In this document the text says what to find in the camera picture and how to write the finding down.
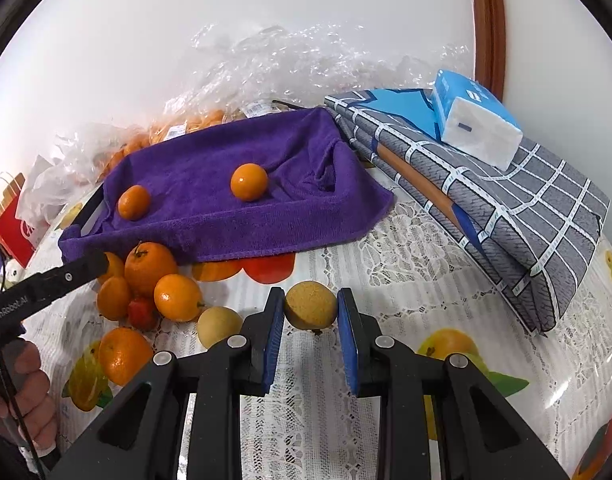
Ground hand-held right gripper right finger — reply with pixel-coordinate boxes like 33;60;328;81
336;287;569;480

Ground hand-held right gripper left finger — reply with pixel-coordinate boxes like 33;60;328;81
46;287;287;480

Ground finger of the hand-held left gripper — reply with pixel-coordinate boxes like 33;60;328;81
61;249;111;291

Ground black tray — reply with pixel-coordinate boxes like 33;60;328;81
78;182;109;238

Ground two small beige longans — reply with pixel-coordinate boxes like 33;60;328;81
284;281;339;332

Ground yellow brown pear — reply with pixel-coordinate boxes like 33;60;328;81
196;306;244;351

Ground large orange mandarin with stem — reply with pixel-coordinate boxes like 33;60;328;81
124;241;179;297

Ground small red fruit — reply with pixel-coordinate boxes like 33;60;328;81
127;297;158;332

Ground purple cloth-lined tray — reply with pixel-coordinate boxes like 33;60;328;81
58;107;396;266

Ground person's left hand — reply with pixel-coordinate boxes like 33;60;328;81
0;340;57;453

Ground red paper bag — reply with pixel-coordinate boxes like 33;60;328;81
0;172;49;268

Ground white plastic bag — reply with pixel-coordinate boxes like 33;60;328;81
17;154;74;223

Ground fruit print tablecloth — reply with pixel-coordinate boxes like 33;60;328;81
1;160;612;480

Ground clear plastic bag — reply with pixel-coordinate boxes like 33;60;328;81
56;121;132;181

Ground plastic bag of mandarins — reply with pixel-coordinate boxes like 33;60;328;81
93;105;227;183

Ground folded grey plaid cloth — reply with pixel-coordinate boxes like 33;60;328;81
323;87;612;333

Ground blue white tissue pack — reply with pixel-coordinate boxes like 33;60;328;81
430;69;523;171

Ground crumpled clear plastic wrap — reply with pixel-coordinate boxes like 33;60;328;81
163;22;474;126

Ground brown wooden door frame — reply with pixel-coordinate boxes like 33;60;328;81
465;0;507;103

